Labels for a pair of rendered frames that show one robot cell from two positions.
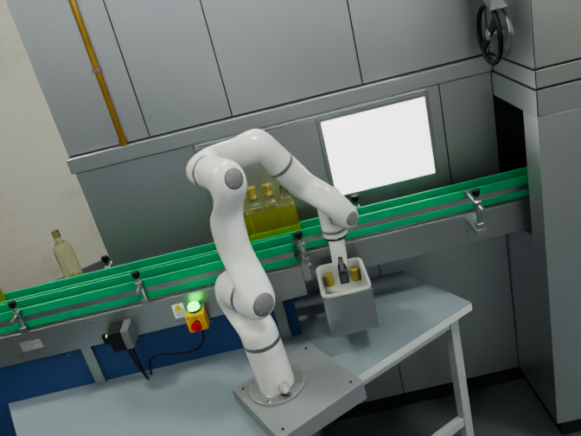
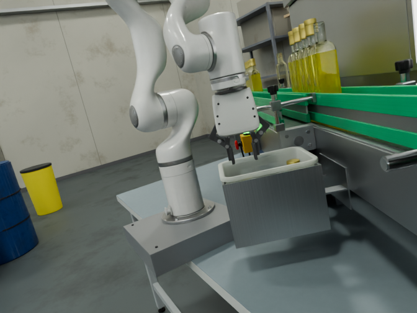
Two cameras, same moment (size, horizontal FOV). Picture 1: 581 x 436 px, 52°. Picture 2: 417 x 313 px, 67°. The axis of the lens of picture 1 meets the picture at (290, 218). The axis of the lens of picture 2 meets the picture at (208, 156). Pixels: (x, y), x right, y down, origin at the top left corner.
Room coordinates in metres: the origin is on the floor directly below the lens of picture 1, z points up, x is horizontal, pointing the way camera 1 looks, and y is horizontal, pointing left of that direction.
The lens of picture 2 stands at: (1.71, -0.87, 1.21)
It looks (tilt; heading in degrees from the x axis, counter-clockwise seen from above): 12 degrees down; 90
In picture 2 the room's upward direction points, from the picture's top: 13 degrees counter-clockwise
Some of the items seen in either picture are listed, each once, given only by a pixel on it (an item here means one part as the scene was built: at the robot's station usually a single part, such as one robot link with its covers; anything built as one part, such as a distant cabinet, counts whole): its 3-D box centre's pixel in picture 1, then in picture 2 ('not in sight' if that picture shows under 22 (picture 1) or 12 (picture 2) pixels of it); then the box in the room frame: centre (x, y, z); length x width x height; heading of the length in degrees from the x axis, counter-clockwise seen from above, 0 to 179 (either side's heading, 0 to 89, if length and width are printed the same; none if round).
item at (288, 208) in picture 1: (291, 222); (326, 81); (2.06, 0.00, 1.16); 0.06 x 0.06 x 0.21; 89
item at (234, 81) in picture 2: (335, 230); (229, 82); (1.79, -0.13, 1.21); 0.09 x 0.08 x 0.03; 175
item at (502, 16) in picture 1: (494, 33); not in sight; (2.06, -0.83, 1.66); 0.21 x 0.05 x 0.21; 178
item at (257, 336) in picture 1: (245, 306); (175, 125); (1.62, 0.21, 1.11); 0.19 x 0.12 x 0.24; 31
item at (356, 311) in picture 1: (345, 293); (280, 192); (1.86, -0.13, 0.92); 0.27 x 0.17 x 0.15; 178
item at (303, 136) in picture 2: (306, 266); (296, 140); (1.96, -0.01, 1.02); 0.09 x 0.04 x 0.07; 178
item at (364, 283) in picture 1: (344, 285); (266, 177); (1.83, -0.13, 0.97); 0.22 x 0.17 x 0.09; 178
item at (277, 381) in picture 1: (270, 363); (182, 187); (1.59, 0.18, 0.90); 0.19 x 0.19 x 0.18
